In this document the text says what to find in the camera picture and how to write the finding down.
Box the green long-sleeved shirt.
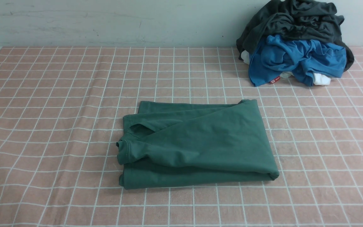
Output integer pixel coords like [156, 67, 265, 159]
[116, 100, 279, 189]

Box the blue crumpled garment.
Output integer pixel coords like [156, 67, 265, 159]
[248, 35, 347, 87]

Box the pink checkered tablecloth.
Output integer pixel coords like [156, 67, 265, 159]
[0, 47, 363, 227]

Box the dark grey crumpled garment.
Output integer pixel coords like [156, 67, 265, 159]
[236, 0, 354, 71]

